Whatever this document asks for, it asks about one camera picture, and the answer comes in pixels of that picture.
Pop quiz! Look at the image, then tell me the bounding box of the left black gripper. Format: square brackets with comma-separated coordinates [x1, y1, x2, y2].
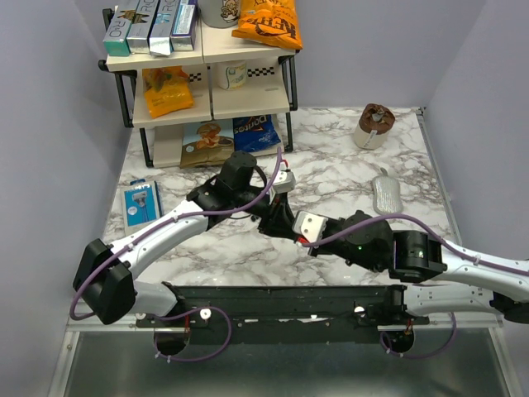
[232, 189, 298, 242]

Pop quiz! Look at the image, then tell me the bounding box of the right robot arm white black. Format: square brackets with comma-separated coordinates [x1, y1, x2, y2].
[308, 211, 528, 324]

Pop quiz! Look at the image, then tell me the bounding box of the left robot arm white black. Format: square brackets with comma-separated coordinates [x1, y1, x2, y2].
[69, 151, 296, 327]

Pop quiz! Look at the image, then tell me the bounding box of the blue doritos bag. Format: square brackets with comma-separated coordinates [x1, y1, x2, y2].
[232, 115, 281, 153]

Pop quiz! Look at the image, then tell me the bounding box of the brown chips bag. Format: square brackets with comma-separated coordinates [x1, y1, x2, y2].
[179, 119, 235, 168]

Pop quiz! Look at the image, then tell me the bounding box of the brown-topped white cup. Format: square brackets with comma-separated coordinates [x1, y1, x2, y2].
[353, 103, 395, 150]

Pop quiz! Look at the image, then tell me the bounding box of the beige black shelf rack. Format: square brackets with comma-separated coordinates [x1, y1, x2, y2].
[98, 22, 298, 168]

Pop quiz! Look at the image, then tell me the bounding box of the blue razor package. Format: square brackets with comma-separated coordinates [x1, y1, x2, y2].
[120, 179, 163, 236]

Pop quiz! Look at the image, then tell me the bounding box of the white patterned mug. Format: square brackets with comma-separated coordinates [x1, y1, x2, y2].
[215, 60, 247, 91]

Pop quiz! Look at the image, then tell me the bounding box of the orange snack bag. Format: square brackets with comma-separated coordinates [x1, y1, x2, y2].
[141, 66, 194, 118]

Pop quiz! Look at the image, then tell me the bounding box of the orange kettle chips bag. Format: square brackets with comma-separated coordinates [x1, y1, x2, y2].
[231, 0, 303, 51]

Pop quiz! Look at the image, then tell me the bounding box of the purple white toothpaste box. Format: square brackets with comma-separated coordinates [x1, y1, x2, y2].
[170, 0, 198, 51]

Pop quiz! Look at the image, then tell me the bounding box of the blue silver toothpaste box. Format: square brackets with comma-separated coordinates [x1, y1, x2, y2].
[149, 0, 179, 57]

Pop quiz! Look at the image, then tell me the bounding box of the grey cartoon mug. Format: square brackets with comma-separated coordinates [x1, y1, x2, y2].
[198, 0, 241, 28]

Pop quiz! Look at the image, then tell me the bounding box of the teal toothpaste box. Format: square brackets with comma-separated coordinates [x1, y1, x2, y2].
[103, 0, 139, 57]

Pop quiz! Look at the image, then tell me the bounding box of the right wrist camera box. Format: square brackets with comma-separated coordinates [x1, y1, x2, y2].
[292, 211, 328, 243]

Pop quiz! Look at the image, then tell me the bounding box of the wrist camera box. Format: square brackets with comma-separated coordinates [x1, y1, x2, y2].
[292, 211, 328, 243]
[272, 169, 296, 194]

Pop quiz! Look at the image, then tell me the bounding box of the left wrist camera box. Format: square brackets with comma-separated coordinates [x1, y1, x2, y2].
[272, 169, 296, 194]

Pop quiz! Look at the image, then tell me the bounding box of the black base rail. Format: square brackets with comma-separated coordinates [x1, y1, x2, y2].
[136, 285, 412, 344]

